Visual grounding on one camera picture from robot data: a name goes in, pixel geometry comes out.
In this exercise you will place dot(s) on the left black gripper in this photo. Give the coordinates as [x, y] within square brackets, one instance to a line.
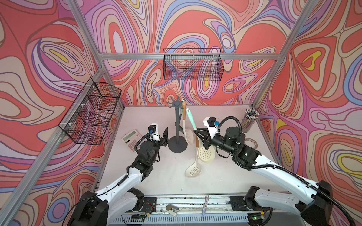
[164, 141]

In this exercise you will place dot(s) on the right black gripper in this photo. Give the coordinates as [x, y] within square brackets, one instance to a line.
[206, 143]

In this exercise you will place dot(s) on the grey utensil rack stand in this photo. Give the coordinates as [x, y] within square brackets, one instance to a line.
[177, 144]

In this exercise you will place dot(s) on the cream skimmer wooden handle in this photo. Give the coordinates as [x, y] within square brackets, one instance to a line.
[187, 131]
[195, 169]

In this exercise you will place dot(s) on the cream skimmer green handle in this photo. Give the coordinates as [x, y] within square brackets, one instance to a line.
[205, 155]

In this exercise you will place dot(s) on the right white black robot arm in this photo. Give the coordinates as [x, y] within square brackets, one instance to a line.
[312, 201]

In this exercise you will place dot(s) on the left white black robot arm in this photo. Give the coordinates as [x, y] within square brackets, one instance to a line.
[105, 205]

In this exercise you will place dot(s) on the pink white calculator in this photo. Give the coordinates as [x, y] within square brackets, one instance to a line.
[131, 139]

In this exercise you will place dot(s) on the roll of tape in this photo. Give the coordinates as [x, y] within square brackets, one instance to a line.
[251, 143]

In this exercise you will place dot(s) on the pencil cup with pencils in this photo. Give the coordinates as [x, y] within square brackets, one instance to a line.
[250, 117]

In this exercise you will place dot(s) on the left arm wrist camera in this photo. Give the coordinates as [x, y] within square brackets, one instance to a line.
[153, 131]

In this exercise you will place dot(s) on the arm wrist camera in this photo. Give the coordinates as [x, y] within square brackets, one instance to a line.
[212, 126]
[153, 131]

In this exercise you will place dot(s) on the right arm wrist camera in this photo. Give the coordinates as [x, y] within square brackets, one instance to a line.
[212, 126]

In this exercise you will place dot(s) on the pen on rail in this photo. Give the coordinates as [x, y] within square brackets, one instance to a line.
[205, 205]

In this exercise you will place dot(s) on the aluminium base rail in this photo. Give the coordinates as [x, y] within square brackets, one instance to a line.
[218, 212]

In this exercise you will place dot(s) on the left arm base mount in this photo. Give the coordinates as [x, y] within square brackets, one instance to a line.
[143, 204]

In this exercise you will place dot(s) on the black wire basket back wall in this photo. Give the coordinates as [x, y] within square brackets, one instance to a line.
[192, 64]

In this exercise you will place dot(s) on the black wire basket wall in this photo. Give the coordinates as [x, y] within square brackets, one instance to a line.
[94, 108]
[192, 64]

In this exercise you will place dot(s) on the small clip on rail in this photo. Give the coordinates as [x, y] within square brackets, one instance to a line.
[172, 210]

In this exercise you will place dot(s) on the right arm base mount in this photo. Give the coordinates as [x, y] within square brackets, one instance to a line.
[240, 203]

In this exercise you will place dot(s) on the black wire basket left wall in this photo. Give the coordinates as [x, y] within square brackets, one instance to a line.
[94, 108]

